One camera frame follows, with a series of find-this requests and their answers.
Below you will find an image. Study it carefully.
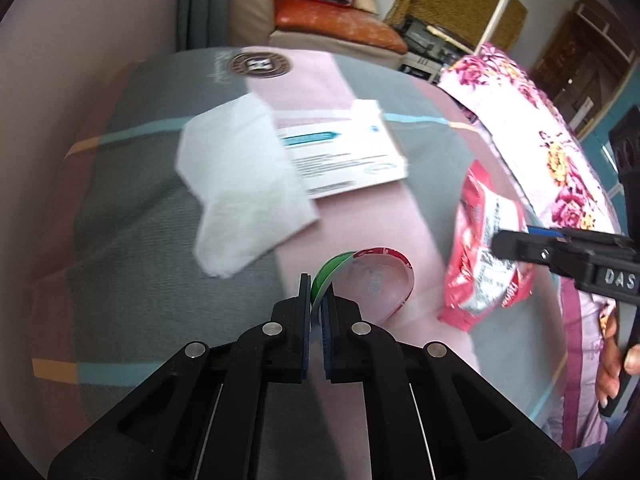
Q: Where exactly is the cream leather sofa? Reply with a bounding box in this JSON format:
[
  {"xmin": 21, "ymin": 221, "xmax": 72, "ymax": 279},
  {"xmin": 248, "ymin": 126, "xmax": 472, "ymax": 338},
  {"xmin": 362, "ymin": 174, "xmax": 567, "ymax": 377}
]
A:
[{"xmin": 232, "ymin": 0, "xmax": 408, "ymax": 68}]

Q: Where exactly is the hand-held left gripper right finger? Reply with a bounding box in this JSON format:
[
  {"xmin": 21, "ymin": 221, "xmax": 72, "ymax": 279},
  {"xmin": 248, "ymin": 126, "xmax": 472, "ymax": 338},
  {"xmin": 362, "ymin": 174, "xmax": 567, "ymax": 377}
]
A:
[{"xmin": 320, "ymin": 287, "xmax": 578, "ymax": 480}]

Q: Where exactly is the wooden cabinet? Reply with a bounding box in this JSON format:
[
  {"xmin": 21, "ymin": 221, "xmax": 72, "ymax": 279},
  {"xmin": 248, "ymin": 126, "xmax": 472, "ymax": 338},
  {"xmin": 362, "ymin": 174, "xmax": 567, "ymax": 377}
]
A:
[{"xmin": 530, "ymin": 0, "xmax": 636, "ymax": 131}]

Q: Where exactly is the orange cushion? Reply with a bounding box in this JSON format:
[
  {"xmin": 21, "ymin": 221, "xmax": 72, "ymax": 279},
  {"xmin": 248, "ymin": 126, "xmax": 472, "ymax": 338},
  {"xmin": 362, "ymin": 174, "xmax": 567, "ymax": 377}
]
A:
[{"xmin": 274, "ymin": 0, "xmax": 408, "ymax": 53}]

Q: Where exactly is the white pole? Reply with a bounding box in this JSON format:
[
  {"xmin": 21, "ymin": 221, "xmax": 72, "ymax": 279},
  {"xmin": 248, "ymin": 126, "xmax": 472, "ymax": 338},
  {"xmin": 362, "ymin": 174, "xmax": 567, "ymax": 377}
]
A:
[{"xmin": 477, "ymin": 0, "xmax": 516, "ymax": 53}]

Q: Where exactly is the person's right hand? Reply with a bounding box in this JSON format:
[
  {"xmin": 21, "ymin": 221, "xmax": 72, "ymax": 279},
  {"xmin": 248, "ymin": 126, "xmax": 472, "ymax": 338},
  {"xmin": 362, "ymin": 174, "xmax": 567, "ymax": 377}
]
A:
[{"xmin": 595, "ymin": 305, "xmax": 640, "ymax": 408}]

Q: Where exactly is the white tissue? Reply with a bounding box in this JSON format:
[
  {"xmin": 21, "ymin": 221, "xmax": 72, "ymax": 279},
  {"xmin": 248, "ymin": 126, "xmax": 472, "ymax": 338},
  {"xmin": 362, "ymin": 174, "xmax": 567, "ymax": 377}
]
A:
[{"xmin": 176, "ymin": 94, "xmax": 322, "ymax": 280}]

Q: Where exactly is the black stereo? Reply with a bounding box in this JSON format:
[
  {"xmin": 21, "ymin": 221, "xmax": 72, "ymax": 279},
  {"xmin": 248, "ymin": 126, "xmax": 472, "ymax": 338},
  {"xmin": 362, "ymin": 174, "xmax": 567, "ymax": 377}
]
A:
[{"xmin": 392, "ymin": 15, "xmax": 476, "ymax": 68}]

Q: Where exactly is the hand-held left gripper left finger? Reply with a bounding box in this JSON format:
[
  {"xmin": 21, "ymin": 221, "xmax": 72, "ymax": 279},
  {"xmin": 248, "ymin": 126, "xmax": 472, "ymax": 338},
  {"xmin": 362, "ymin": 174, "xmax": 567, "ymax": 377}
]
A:
[{"xmin": 47, "ymin": 272, "xmax": 313, "ymax": 480}]

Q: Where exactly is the floral pink quilt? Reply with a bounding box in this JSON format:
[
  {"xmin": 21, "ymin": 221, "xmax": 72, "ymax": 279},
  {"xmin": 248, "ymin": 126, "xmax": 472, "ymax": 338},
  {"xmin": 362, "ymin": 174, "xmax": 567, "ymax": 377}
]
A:
[{"xmin": 437, "ymin": 42, "xmax": 623, "ymax": 241}]

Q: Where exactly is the striped pink grey sheet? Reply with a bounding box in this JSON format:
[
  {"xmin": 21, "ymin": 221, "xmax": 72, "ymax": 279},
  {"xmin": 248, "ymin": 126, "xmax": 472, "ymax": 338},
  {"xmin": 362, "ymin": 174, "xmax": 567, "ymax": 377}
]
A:
[{"xmin": 30, "ymin": 47, "xmax": 566, "ymax": 461}]

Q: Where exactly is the red snack packet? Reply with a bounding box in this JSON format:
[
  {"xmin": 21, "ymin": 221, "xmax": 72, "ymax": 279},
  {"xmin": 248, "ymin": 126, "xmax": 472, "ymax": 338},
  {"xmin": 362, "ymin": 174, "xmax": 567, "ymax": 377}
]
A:
[{"xmin": 437, "ymin": 160, "xmax": 536, "ymax": 332}]

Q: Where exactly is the grey curtain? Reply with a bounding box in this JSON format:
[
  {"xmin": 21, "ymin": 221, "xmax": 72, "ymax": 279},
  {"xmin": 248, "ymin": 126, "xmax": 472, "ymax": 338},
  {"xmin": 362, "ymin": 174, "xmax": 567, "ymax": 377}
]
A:
[{"xmin": 177, "ymin": 0, "xmax": 236, "ymax": 53}]

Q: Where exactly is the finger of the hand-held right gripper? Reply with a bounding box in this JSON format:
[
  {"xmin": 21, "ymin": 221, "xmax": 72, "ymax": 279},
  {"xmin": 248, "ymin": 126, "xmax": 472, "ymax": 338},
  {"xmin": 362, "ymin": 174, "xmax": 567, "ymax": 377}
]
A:
[
  {"xmin": 491, "ymin": 230, "xmax": 592, "ymax": 281},
  {"xmin": 525, "ymin": 226, "xmax": 633, "ymax": 250}
]

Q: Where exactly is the white medicine box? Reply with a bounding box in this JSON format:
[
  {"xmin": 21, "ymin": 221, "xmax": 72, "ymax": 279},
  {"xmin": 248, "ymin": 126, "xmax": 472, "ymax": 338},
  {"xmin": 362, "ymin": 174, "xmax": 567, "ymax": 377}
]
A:
[{"xmin": 274, "ymin": 99, "xmax": 410, "ymax": 201}]

